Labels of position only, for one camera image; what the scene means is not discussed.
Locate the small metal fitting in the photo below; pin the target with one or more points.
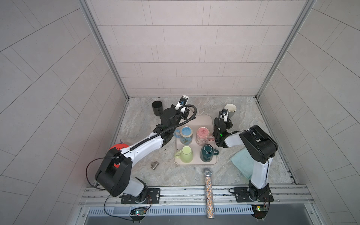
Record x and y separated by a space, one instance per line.
154 165

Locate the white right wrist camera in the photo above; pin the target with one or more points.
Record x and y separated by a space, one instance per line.
224 114

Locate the grey mug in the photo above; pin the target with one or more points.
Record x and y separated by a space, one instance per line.
231 109

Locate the red shark toy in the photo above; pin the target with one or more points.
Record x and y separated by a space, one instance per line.
119 148

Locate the black mug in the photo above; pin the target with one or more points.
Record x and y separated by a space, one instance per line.
157 107

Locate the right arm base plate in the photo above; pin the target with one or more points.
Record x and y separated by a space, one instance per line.
252 194

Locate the right circuit board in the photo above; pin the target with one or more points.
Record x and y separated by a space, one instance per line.
260 211

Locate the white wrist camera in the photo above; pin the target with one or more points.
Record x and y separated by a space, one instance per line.
183 101
224 114

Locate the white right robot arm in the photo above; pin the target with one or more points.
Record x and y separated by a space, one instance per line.
261 147

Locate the glitter filled tube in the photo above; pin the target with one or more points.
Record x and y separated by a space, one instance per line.
210 211

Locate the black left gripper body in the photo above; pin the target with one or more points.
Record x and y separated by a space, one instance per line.
176 116

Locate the aluminium front rail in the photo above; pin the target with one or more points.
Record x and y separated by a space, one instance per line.
195 195

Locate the aluminium corner post right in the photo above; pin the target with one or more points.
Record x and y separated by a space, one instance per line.
291 37

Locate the left circuit board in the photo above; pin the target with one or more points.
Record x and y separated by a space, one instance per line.
140 211

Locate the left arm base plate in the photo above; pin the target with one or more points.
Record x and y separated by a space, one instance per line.
152 195

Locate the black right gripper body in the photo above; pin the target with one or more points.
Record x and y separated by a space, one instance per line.
229 124

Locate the aluminium corner post left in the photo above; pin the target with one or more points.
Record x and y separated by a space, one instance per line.
97 35

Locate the blue cartoon mug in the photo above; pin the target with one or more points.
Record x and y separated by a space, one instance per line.
185 135

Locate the aluminium corner post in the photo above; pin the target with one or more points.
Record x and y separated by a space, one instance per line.
97 35
291 37

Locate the pink cartoon mug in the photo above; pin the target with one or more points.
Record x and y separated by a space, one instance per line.
203 136

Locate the light green mug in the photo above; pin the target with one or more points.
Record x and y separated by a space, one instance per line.
185 154

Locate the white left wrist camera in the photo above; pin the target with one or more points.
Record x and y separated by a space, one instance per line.
183 101

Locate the teal cloth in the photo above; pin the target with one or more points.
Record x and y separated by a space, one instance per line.
244 162

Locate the dark green mug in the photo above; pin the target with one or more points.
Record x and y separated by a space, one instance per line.
207 153

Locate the beige plastic tray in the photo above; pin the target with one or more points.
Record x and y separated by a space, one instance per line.
195 145

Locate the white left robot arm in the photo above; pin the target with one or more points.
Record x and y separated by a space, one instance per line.
114 172

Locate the circuit board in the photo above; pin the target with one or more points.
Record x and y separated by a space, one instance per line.
260 211
140 211

